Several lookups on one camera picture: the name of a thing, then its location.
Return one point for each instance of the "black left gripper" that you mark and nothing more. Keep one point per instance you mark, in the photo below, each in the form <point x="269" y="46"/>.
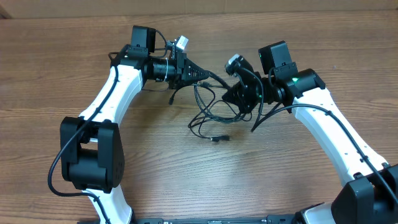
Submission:
<point x="181" y="68"/>

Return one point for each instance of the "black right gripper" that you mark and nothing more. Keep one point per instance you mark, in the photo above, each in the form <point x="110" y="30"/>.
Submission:
<point x="250" y="94"/>

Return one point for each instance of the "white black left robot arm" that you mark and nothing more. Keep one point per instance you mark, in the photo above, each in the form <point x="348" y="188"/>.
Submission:
<point x="91" y="152"/>

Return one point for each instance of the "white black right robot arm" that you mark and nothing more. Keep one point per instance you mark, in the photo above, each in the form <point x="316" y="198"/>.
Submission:
<point x="369" y="182"/>

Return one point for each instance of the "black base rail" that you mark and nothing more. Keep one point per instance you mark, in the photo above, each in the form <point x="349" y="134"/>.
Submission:
<point x="217" y="221"/>

